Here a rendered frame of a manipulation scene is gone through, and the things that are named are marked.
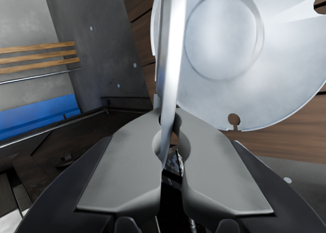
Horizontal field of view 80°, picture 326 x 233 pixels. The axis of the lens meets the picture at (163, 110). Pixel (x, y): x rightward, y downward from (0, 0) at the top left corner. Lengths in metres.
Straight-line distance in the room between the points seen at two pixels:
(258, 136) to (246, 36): 0.15
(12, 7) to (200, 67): 1.78
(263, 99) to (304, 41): 0.08
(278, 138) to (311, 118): 0.05
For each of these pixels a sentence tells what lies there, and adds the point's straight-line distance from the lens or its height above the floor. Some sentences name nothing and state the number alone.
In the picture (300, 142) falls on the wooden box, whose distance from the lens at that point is 0.32.
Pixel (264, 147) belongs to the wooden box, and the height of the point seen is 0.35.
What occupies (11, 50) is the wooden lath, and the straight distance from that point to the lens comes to 1.63.
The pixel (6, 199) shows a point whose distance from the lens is 0.70.
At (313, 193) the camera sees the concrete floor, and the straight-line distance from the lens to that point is 0.80.
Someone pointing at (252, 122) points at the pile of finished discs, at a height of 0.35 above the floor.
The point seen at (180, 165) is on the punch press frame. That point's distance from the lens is 0.76.
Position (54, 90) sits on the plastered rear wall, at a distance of 1.93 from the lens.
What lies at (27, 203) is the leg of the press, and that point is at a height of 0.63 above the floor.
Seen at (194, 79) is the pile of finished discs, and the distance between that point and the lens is 0.36.
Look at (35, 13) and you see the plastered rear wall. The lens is 2.02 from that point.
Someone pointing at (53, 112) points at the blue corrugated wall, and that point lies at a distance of 1.90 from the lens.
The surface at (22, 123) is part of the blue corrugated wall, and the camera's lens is 1.87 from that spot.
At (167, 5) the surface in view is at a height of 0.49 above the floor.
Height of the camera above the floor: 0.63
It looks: 40 degrees down
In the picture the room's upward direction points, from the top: 114 degrees counter-clockwise
